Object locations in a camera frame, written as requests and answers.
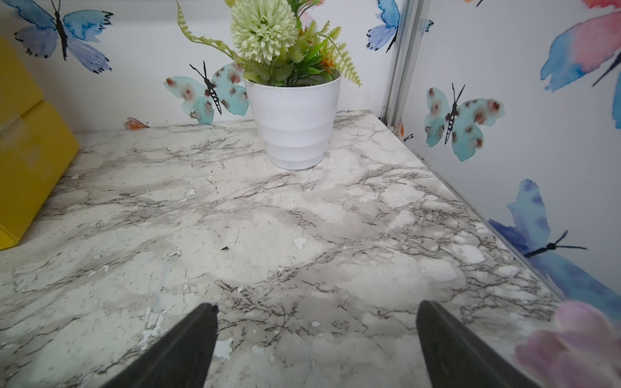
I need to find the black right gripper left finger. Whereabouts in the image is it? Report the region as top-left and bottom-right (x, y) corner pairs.
(105, 303), (219, 388)

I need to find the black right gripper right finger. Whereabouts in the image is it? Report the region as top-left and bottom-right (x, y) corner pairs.
(417, 301), (537, 387)

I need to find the yellow three-drawer box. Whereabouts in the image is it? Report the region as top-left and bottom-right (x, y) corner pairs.
(1, 38), (79, 250)

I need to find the pink artificial flower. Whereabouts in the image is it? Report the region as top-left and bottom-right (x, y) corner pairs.
(515, 302), (620, 387)

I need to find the white pot with green plant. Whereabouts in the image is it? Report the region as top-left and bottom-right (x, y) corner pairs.
(164, 1), (361, 171)

